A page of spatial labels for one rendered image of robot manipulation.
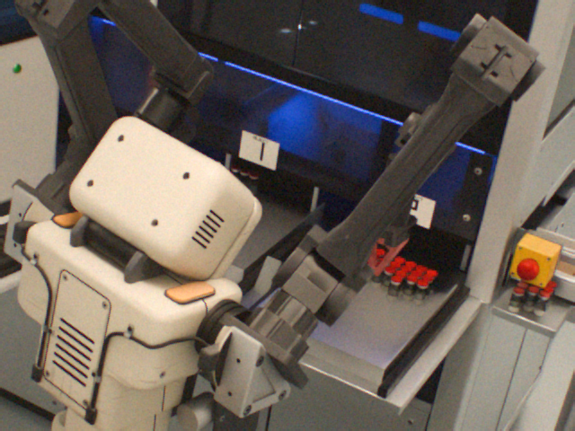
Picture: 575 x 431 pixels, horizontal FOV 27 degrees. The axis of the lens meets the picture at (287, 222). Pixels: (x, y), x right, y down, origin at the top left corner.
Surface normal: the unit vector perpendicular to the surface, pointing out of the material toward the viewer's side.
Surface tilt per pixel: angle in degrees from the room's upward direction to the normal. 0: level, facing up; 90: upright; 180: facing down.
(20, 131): 90
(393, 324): 0
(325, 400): 90
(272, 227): 0
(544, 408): 0
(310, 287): 46
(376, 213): 84
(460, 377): 90
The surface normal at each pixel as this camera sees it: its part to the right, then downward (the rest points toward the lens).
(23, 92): 0.78, 0.41
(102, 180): -0.39, -0.36
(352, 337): 0.15, -0.86
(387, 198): -0.31, 0.33
